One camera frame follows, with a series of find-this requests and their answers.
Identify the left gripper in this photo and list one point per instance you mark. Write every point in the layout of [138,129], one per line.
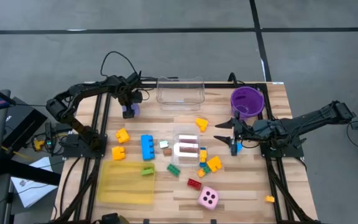
[130,95]

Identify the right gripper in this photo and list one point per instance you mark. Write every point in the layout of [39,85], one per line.
[250,130]

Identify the purple foam dice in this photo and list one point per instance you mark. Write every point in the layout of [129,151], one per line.
[137,110]

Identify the yellow toy block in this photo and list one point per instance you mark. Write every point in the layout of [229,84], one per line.
[118,153]
[122,135]
[202,123]
[214,163]

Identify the red brick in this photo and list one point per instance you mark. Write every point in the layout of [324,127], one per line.
[194,183]

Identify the dark green brick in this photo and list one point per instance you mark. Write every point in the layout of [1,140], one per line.
[173,170]

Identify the pink foam dice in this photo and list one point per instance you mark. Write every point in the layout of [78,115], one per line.
[211,203]

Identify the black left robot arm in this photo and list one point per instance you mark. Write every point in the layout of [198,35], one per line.
[82,89]

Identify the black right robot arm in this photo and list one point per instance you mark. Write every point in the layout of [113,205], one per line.
[315,119]

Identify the blue heart-shaped block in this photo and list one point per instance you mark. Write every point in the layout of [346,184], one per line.
[239,147]

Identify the small yellow brick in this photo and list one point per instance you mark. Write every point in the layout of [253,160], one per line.
[203,155]
[269,198]

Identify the large blue toy block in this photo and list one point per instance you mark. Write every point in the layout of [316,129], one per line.
[146,147]

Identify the small clear plastic container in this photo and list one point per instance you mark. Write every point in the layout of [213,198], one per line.
[186,130]

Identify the purple plastic bucket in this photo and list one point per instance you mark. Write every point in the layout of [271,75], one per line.
[253,99]

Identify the small green brick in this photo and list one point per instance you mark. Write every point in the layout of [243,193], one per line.
[207,170]

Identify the small white box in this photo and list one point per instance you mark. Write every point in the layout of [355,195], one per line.
[163,144]

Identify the small yellow round piece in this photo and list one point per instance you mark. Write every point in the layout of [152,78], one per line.
[201,173]

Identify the clear plastic bin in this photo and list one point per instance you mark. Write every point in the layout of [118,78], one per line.
[179,93]

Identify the small brown box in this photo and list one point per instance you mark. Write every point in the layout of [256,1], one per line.
[167,152]

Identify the light green brick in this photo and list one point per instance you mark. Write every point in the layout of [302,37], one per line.
[147,171]

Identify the yellow translucent bin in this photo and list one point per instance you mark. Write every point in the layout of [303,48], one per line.
[120,186]

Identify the black power strip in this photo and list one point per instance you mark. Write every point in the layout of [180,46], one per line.
[48,133]

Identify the yellow plug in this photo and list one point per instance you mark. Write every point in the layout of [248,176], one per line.
[38,144]

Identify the person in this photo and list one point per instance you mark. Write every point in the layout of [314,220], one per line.
[110,218]

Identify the black box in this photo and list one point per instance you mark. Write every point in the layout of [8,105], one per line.
[20,130]

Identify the black beam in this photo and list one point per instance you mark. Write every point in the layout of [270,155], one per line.
[30,172]

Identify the white paper sheet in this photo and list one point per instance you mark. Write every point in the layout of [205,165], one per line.
[33,186]

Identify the black metal table frame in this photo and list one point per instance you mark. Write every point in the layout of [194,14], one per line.
[219,85]

